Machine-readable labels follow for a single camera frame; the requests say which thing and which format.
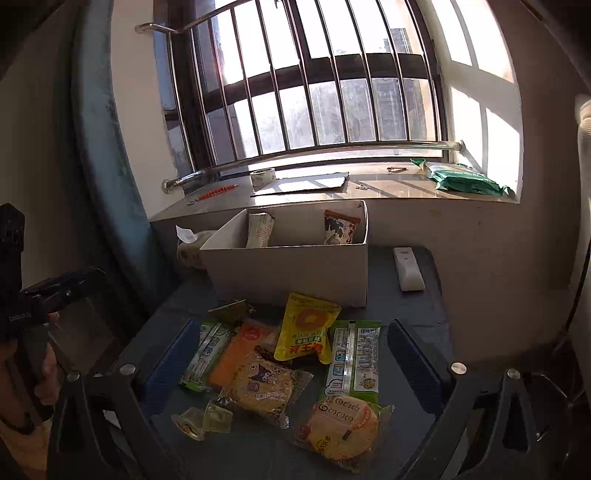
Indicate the blue curtain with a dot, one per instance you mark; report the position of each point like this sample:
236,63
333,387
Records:
106,161

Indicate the small green gold packet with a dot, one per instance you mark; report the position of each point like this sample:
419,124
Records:
231,310

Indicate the metal window railing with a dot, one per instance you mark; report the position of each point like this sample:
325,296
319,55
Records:
203,174

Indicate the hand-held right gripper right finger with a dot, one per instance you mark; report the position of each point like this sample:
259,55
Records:
415,367

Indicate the beige tissue pack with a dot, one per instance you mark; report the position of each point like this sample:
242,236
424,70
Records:
189,254

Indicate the white cardboard box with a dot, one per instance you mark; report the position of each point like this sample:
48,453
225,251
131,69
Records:
286,272

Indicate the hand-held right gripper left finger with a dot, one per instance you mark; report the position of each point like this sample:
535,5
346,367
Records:
170,367

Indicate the yellow snack packet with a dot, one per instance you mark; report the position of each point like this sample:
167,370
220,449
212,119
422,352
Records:
302,330

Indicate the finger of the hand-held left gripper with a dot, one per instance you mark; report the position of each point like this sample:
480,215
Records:
69,288

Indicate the green white snack packet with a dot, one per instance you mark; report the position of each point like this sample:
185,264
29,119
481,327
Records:
203,355
355,360

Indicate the flat white board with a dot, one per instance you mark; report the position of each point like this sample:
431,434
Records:
300,184

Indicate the brown orange snack packet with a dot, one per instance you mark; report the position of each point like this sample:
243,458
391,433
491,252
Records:
339,228

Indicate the white remote control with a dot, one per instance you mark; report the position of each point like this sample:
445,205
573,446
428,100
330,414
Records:
408,270

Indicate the grey-blue table cloth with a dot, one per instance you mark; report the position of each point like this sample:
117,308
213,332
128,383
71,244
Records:
406,314

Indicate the clear round cracker packet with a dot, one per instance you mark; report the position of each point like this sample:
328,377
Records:
341,429

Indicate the white cloth-covered chair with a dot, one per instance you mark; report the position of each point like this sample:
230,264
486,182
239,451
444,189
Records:
582,184

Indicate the clear tape roll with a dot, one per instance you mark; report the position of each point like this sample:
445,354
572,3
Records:
263,177

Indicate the clear cartoon cake packet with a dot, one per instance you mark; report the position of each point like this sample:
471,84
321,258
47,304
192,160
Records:
263,387

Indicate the person's left hand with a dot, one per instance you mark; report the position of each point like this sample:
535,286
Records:
50,374

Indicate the person's left forearm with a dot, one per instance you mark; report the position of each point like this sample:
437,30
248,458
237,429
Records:
18,454

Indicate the green wet wipes pack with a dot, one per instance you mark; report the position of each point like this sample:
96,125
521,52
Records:
461,177

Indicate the clear jelly cup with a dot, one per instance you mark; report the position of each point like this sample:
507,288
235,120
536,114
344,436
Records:
218,415
188,422

